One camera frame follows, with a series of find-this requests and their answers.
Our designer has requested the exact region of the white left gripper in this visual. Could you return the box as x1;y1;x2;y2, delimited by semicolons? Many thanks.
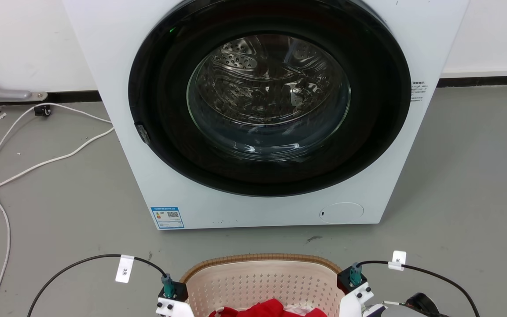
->
156;297;195;317

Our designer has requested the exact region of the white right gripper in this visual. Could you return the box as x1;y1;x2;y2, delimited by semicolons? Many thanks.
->
339;282;374;317

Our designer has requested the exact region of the beige perforated laundry basket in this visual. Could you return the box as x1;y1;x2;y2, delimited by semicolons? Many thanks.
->
180;253;346;317

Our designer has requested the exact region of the pale pink garment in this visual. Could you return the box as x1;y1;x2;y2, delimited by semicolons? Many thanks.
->
282;303;312;316

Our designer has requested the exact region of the red garment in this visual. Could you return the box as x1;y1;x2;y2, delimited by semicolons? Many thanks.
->
209;299;328;317

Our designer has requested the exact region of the round white filter cover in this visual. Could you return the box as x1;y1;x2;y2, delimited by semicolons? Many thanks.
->
319;202;364;224

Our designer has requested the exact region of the blue energy label sticker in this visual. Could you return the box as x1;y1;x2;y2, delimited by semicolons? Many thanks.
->
151;206;185;229

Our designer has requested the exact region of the white front-load washing machine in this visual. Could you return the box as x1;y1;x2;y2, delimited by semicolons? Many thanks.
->
62;0;471;231

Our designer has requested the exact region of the grey door latch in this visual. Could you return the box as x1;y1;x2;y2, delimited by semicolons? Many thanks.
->
135;122;151;146

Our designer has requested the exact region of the black round washer door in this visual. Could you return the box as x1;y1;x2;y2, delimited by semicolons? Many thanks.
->
128;0;412;197

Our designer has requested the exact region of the small printed warning label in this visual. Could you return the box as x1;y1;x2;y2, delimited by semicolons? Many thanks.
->
411;81;428;103

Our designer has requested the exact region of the black baseboard strip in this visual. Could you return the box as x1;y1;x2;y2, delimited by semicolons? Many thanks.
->
0;91;103;104
437;75;507;88

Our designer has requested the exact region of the steel washer drum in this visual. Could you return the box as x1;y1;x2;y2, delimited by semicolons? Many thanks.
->
187;34;352;161

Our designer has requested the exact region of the teal left cable connector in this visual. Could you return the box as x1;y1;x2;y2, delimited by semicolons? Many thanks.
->
161;273;176;298

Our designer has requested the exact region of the short white cable tag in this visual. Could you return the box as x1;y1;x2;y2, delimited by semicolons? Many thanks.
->
388;251;407;271

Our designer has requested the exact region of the long white cable tag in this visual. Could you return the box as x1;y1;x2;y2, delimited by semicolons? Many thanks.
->
115;255;135;284

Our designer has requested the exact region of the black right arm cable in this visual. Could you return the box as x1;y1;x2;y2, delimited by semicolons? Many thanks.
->
359;260;481;317

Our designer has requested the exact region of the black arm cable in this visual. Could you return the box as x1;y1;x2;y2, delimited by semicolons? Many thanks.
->
359;260;481;317
27;254;167;317

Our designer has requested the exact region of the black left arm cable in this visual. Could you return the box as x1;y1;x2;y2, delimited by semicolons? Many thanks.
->
27;254;167;317

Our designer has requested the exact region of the straight white floor cable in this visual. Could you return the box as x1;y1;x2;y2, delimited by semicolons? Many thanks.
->
0;127;115;198

